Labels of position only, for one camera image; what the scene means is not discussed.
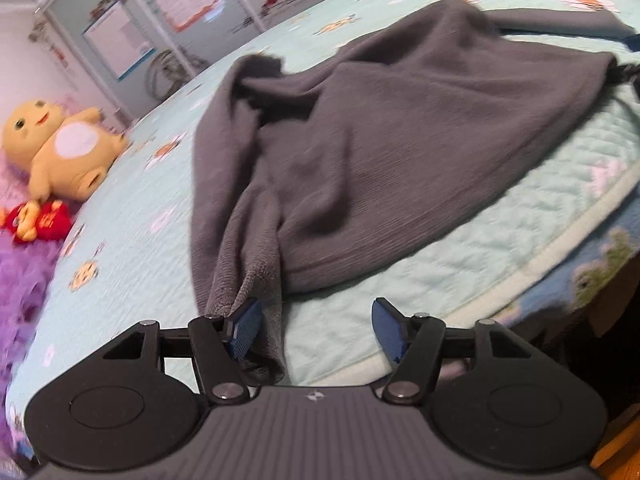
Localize grey sweater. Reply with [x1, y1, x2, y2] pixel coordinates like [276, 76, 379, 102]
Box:
[190, 0, 632, 383]

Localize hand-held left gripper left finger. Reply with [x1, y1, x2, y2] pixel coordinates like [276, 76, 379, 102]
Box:
[75, 297, 265, 407]

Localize sliding door wardrobe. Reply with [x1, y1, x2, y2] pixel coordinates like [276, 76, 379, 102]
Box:
[25, 0, 341, 126]

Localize light green printed bedspread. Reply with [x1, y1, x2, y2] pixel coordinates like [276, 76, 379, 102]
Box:
[0, 0, 640, 461]

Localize blue printed bed sheet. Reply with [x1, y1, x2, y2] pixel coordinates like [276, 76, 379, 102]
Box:
[450, 220, 640, 341]

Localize yellow plush toy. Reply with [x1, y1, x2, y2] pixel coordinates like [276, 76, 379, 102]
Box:
[2, 99, 128, 202]

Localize red plush toy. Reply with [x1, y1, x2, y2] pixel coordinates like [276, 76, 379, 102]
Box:
[0, 200, 76, 246]

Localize blue-bordered paper poster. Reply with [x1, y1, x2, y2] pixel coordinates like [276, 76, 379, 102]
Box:
[82, 0, 156, 81]

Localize purple fluffy cushion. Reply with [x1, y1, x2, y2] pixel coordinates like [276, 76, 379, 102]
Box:
[0, 237, 61, 471]

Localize coiled grey hose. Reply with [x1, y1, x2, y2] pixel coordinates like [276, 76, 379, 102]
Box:
[145, 50, 208, 98]

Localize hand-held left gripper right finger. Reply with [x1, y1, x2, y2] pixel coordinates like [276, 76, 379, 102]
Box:
[371, 298, 558, 406]

